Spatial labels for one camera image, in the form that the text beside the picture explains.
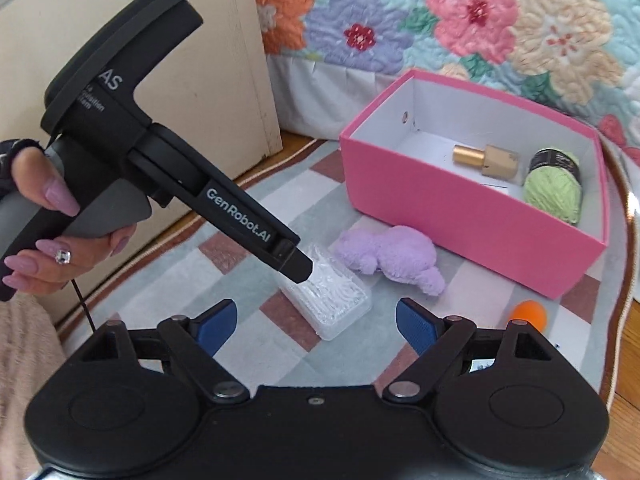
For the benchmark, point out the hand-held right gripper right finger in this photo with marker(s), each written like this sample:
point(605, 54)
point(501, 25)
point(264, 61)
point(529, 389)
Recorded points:
point(417, 326)

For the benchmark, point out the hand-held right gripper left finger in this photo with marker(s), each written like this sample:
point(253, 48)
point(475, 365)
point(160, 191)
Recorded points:
point(217, 325)

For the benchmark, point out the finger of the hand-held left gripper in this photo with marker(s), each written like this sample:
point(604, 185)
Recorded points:
point(297, 265)

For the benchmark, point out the clear cotton swab box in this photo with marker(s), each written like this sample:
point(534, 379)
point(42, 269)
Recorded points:
point(335, 305)

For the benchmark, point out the purple plush toy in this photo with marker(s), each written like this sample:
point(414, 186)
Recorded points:
point(395, 255)

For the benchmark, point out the pink cardboard box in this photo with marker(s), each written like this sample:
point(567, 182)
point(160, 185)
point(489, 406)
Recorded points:
point(450, 220)

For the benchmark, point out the orange makeup sponge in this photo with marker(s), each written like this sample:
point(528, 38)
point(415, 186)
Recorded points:
point(530, 316)

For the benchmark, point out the gold cap foundation bottle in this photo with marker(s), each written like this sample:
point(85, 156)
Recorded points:
point(492, 160)

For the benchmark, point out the green yarn ball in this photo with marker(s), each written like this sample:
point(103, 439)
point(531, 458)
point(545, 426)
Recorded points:
point(552, 190)

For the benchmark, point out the person's left hand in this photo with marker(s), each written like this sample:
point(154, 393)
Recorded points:
point(100, 245)

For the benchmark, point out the striped checkered rug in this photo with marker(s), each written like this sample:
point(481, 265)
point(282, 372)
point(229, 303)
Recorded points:
point(280, 195)

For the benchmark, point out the beige cabinet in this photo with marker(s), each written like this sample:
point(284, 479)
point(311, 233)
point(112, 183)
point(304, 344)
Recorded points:
point(215, 70)

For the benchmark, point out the floral quilt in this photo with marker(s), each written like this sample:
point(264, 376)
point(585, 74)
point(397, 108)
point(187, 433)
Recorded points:
point(475, 20)

